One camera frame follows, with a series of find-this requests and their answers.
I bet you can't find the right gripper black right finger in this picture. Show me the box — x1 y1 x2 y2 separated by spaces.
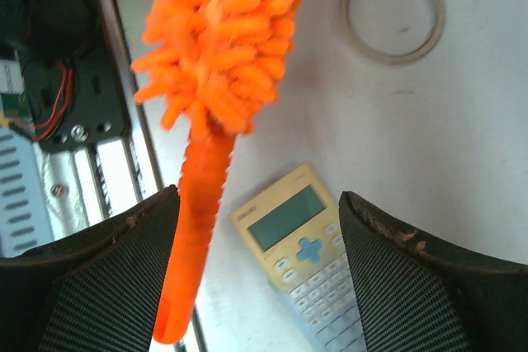
338 191 527 351

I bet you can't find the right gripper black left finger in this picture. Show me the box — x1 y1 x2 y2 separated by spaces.
1 185 180 351

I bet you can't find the orange microfiber duster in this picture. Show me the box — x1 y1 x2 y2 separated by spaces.
131 0 302 345

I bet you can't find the gold scientific calculator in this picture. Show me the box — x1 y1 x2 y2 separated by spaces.
229 162 367 351

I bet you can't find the aluminium front rail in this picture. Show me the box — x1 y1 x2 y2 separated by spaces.
1 0 166 260

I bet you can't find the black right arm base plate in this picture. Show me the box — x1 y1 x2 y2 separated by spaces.
1 0 130 153

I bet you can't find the clear tape ring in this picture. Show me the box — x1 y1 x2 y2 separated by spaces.
339 0 447 67

